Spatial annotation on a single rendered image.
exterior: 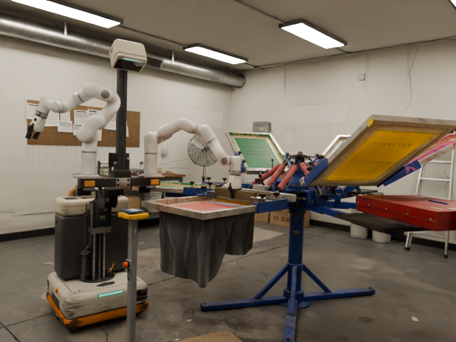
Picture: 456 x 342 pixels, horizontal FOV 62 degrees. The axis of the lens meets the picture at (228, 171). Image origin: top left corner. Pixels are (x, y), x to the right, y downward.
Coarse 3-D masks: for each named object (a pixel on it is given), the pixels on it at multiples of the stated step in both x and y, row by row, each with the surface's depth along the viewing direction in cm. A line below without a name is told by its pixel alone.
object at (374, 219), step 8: (304, 200) 328; (304, 208) 319; (312, 208) 306; (320, 208) 295; (328, 208) 287; (336, 216) 276; (344, 216) 238; (352, 216) 239; (360, 216) 240; (368, 216) 241; (376, 216) 242; (360, 224) 221; (368, 224) 216; (376, 224) 217; (384, 224) 217; (392, 224) 218; (400, 224) 219; (384, 232) 228; (392, 232) 222; (400, 232) 218
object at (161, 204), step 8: (152, 200) 251; (160, 200) 255; (168, 200) 260; (176, 200) 266; (184, 200) 271; (192, 200) 277; (200, 200) 283; (272, 200) 273; (152, 208) 240; (160, 208) 234; (168, 208) 229; (176, 208) 224; (184, 208) 223; (232, 208) 229; (240, 208) 232; (248, 208) 238; (256, 208) 245; (192, 216) 215; (200, 216) 210; (208, 216) 212; (216, 216) 217
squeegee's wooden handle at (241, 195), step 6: (216, 192) 282; (222, 192) 278; (228, 192) 274; (234, 192) 270; (240, 192) 266; (246, 192) 263; (252, 192) 259; (234, 198) 270; (240, 198) 267; (246, 198) 263
